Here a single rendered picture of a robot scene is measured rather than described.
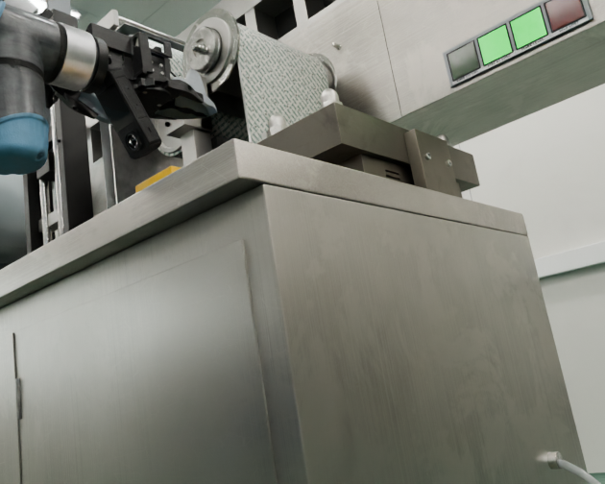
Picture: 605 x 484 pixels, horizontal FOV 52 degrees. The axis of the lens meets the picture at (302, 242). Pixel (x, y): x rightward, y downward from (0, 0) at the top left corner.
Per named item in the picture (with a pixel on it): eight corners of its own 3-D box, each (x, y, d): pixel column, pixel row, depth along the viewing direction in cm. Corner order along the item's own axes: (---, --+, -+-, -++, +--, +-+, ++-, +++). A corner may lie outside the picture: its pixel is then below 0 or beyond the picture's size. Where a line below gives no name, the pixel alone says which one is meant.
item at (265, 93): (253, 165, 98) (237, 60, 102) (344, 186, 115) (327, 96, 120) (254, 164, 98) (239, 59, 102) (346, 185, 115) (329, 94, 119)
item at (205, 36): (194, 21, 106) (219, 31, 102) (204, 25, 108) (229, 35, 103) (181, 63, 108) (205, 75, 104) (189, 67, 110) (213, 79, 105)
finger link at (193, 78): (224, 75, 94) (174, 57, 87) (229, 110, 92) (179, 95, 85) (210, 84, 96) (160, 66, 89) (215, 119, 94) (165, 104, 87)
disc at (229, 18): (186, 108, 109) (178, 34, 113) (189, 108, 110) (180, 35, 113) (243, 71, 100) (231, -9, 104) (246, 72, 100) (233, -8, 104)
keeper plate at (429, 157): (418, 202, 92) (402, 133, 95) (450, 208, 100) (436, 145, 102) (432, 196, 90) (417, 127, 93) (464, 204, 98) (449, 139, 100)
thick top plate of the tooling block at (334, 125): (257, 183, 91) (252, 145, 93) (405, 212, 121) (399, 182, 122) (342, 143, 81) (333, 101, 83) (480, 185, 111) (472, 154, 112)
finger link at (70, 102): (93, 120, 103) (49, 83, 100) (89, 124, 104) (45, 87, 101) (107, 104, 106) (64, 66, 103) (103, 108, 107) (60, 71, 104)
